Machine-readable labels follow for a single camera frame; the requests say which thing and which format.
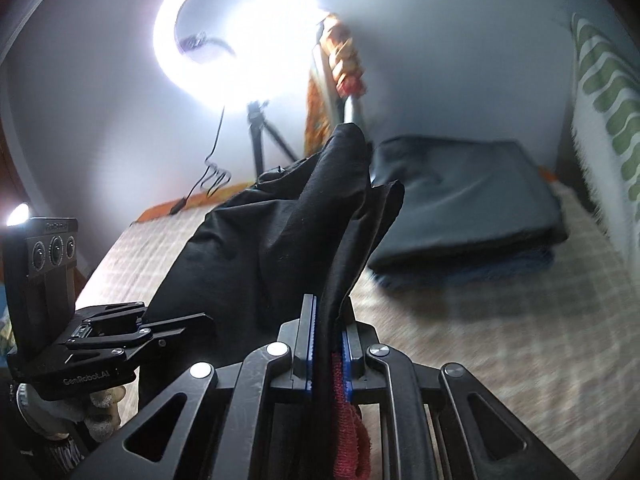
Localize beige checkered blanket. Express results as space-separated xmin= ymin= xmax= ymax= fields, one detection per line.
xmin=75 ymin=180 xmax=626 ymax=480

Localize colourful hanging clothes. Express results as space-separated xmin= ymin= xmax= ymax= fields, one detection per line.
xmin=304 ymin=12 xmax=371 ymax=161

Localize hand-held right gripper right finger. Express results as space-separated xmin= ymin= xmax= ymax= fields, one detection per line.
xmin=341 ymin=322 xmax=583 ymax=480

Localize person's left forearm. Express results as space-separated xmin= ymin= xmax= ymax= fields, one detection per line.
xmin=20 ymin=432 xmax=90 ymax=480

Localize folded black pants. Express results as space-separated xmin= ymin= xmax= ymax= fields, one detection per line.
xmin=367 ymin=135 xmax=568 ymax=273

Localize folded blue jeans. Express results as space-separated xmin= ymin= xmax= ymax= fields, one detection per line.
xmin=375 ymin=247 xmax=556 ymax=288

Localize green and white patterned cloth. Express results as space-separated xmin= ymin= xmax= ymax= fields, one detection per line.
xmin=570 ymin=12 xmax=640 ymax=241

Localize black tripod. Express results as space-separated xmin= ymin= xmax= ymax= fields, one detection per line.
xmin=245 ymin=100 xmax=301 ymax=176

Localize black gooseneck phone holder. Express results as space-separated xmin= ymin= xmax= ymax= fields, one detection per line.
xmin=177 ymin=32 xmax=236 ymax=57

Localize small round lamp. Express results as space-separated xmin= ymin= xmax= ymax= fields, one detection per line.
xmin=5 ymin=202 xmax=32 ymax=228

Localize black power cable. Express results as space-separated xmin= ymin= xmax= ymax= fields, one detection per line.
xmin=170 ymin=110 xmax=233 ymax=216

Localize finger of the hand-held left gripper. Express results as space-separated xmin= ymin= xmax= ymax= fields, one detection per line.
xmin=75 ymin=301 xmax=147 ymax=331
xmin=67 ymin=312 xmax=217 ymax=357

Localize orange wooden bed frame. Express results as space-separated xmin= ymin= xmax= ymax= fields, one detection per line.
xmin=132 ymin=180 xmax=256 ymax=223

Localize white ring light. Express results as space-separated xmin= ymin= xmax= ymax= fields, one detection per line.
xmin=152 ymin=0 xmax=331 ymax=116

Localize black pants with red lining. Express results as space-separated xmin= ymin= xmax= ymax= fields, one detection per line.
xmin=137 ymin=122 xmax=406 ymax=480

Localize person's left hand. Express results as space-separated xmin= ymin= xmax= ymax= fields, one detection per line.
xmin=15 ymin=382 xmax=126 ymax=443

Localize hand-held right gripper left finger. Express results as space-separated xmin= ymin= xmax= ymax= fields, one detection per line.
xmin=65 ymin=294 xmax=317 ymax=480

